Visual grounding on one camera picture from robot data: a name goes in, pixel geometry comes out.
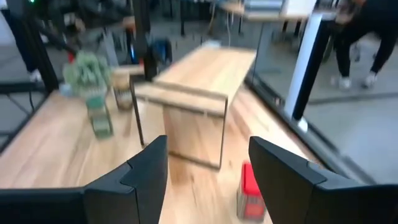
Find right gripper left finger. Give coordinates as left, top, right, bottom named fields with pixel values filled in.
left=0, top=135, right=169, bottom=224

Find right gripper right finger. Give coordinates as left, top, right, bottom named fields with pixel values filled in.
left=248, top=136, right=398, bottom=224

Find red paprika spice tin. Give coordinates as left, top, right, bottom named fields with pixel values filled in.
left=236, top=161, right=267, bottom=222

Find green oregano jar green lid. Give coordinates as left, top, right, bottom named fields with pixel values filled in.
left=63, top=50, right=115, bottom=140

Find spice jar tan lid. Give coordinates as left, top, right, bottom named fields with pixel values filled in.
left=111, top=70, right=135, bottom=111

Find person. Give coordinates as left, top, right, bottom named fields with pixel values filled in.
left=334, top=0, right=398, bottom=90
left=0, top=9, right=43, bottom=83

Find blue object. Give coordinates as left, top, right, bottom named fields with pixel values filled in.
left=151, top=39, right=174, bottom=63

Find background wooden desk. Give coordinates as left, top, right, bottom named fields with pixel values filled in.
left=222, top=0, right=338, bottom=22

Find black table frame rail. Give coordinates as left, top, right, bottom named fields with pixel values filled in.
left=0, top=81, right=50, bottom=153
left=244, top=70, right=379, bottom=185

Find white rig frame post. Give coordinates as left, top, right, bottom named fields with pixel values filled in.
left=284, top=12, right=333, bottom=131

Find black rig frame post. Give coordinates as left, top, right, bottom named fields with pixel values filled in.
left=18, top=18, right=60, bottom=94

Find wooden shelf riser black frame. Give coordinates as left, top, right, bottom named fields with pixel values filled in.
left=129, top=45, right=257, bottom=171

